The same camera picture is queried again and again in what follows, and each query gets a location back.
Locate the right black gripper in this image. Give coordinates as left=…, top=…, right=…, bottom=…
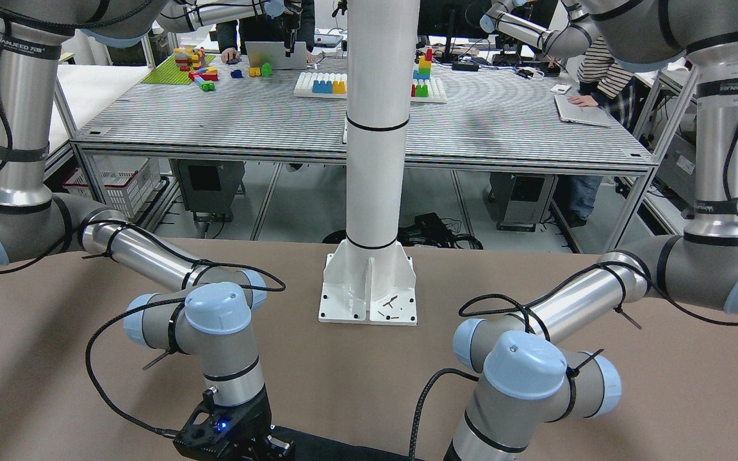
left=173, top=388, right=295, bottom=460

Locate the black graphic t-shirt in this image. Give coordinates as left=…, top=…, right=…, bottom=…
left=272, top=426, right=409, bottom=460

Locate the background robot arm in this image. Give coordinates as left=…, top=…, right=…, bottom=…
left=479, top=1, right=602, bottom=58

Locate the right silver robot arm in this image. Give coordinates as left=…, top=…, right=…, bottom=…
left=0, top=1, right=295, bottom=460

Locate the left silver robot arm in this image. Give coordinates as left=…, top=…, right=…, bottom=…
left=433, top=1, right=738, bottom=460

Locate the white central robot column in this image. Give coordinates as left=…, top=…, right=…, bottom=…
left=317, top=1, right=420, bottom=326

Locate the grey control box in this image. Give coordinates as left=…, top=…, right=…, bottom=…
left=169, top=159, right=245, bottom=223
left=487, top=172, right=557, bottom=232

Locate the white plastic basket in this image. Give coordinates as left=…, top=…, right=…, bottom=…
left=94, top=156, right=160, bottom=218

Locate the white block tray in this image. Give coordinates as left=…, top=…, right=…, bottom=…
left=293, top=71, right=448, bottom=103

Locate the green lego baseplate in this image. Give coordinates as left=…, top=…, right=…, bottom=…
left=140, top=50, right=219, bottom=85

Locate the open grey laptop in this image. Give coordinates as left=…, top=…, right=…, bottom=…
left=245, top=41, right=308, bottom=70

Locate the striped aluminium work table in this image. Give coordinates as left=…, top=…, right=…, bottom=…
left=71, top=51, right=658, bottom=255

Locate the silver laptop on table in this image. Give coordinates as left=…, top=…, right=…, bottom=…
left=554, top=95, right=612, bottom=127

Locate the person in striped shirt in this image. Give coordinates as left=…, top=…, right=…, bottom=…
left=563, top=36, right=637, bottom=227

